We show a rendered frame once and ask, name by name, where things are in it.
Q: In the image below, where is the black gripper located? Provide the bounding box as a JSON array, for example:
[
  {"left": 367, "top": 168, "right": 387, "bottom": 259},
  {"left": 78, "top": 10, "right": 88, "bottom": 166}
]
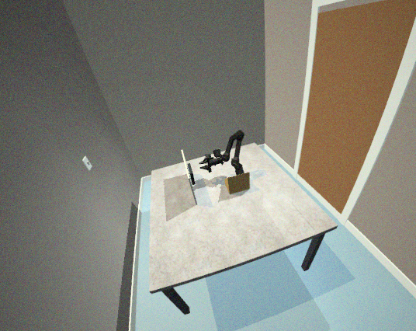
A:
[{"left": 199, "top": 154, "right": 217, "bottom": 172}]

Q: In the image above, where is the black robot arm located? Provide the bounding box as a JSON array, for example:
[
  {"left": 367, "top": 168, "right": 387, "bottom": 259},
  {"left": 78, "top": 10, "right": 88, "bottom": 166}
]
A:
[{"left": 213, "top": 130, "right": 244, "bottom": 175}]

